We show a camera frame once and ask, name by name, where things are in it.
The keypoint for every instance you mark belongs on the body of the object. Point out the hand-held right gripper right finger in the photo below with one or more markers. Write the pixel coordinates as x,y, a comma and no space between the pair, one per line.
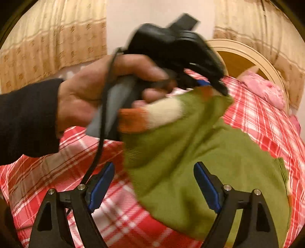
206,184

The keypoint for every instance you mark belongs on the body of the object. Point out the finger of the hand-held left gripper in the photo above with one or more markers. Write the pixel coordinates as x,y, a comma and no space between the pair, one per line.
214,83

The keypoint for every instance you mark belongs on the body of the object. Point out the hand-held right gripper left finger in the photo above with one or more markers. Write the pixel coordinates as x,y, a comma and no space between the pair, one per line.
103,182

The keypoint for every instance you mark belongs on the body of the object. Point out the green knit sweater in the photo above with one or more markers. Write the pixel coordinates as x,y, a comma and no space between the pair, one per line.
190,155

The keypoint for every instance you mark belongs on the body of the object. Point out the person's left forearm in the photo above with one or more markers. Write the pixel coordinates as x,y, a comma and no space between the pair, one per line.
26,121

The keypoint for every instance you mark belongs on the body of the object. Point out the person's left hand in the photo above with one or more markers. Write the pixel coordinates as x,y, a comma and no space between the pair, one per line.
81,95

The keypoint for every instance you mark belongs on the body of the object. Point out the cream wooden headboard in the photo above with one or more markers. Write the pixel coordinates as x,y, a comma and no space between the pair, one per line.
238,46

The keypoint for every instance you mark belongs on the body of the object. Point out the pink pillow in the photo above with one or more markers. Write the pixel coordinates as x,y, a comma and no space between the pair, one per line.
264,88

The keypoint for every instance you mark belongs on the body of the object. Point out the red plaid bed sheet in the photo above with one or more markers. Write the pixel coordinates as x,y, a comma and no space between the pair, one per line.
257,124

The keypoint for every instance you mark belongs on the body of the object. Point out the beige patterned curtain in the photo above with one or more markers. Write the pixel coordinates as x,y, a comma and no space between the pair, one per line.
262,31
47,40

